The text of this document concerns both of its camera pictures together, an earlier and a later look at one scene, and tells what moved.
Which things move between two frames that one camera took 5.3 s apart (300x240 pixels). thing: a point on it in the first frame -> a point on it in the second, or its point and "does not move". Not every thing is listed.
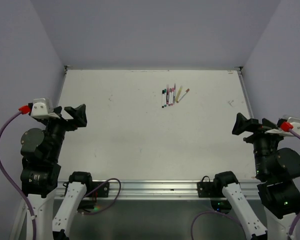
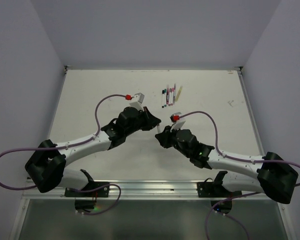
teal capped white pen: x=165 y=92 does not move
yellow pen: x=178 y=93 does not move
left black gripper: x=78 y=114 -> x=150 y=120
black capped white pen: x=163 y=99 does not move
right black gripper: x=242 y=123 -> x=163 y=137
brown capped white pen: x=187 y=90 -> x=159 y=128
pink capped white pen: x=172 y=92 does not move
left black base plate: x=103 y=191 does not move
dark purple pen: x=174 y=94 does not move
